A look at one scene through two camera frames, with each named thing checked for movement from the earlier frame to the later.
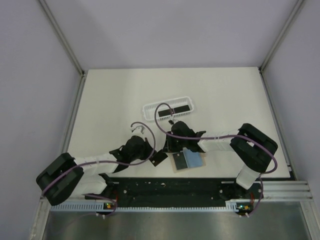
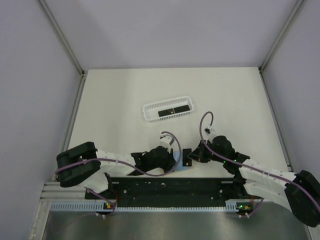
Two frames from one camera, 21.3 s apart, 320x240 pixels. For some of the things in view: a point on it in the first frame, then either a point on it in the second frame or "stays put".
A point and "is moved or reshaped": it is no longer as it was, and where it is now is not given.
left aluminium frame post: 65,43 stays put
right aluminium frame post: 277,42 stays put
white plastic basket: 149,111 stays put
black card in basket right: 181,109 stays put
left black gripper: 148,148 → 170,162
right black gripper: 170,147 → 199,153
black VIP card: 157,157 is moved or reshaped
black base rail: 181,190 stays put
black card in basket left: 165,112 stays put
